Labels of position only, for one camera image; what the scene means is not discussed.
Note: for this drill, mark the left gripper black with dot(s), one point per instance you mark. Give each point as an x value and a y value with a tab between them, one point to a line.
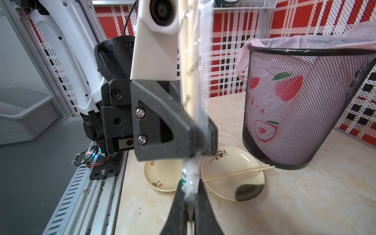
147	116

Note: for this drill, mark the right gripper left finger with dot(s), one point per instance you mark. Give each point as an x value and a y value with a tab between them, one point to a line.
176	223

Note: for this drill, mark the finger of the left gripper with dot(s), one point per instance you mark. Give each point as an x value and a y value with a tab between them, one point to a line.
211	143

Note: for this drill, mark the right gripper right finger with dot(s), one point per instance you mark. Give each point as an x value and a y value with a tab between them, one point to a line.
205	222

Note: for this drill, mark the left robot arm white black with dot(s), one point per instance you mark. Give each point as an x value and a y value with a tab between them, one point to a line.
90	59

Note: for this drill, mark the cream plate with flowers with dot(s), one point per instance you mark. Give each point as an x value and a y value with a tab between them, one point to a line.
163	175

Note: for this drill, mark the cream plate with black mark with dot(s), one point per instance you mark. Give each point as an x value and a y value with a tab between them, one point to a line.
220	169

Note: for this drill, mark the black mesh trash bin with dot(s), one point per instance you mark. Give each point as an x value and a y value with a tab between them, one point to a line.
294	98

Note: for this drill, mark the teal alarm clock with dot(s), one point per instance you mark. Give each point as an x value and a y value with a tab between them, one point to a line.
225	3

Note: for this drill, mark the grey bin outside cell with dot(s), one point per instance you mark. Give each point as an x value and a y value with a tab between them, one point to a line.
25	113

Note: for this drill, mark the pink plastic bin liner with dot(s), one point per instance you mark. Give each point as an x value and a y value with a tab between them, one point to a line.
361	36

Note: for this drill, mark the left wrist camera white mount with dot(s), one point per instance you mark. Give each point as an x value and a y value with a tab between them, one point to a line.
156	41

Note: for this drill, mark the white wire wall shelf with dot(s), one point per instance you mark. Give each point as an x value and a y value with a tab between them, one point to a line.
253	4

